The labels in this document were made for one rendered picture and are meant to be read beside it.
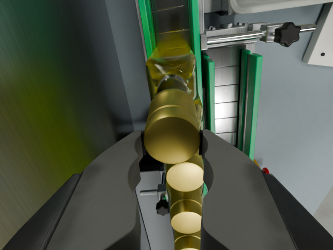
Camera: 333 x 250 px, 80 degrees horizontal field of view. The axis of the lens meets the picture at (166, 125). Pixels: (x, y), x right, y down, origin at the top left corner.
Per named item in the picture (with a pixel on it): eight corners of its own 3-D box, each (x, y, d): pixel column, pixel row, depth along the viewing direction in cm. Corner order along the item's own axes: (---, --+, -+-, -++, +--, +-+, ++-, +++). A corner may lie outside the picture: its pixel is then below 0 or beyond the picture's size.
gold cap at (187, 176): (164, 135, 20) (162, 162, 16) (199, 132, 20) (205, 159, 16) (168, 163, 22) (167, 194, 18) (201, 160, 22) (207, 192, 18)
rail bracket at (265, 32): (194, 29, 37) (203, 33, 26) (291, 16, 35) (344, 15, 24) (195, 46, 38) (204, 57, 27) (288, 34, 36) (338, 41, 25)
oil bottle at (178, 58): (157, 42, 38) (139, 64, 19) (186, 38, 38) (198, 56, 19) (161, 71, 41) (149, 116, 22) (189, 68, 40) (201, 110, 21)
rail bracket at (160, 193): (143, 164, 53) (134, 206, 41) (169, 162, 52) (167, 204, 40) (146, 176, 55) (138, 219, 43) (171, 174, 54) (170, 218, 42)
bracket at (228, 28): (200, 26, 43) (205, 27, 36) (246, 20, 42) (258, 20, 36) (201, 44, 44) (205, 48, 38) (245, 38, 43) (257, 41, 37)
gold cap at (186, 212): (169, 179, 23) (167, 212, 19) (200, 177, 23) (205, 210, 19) (172, 201, 25) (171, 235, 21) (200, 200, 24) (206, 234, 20)
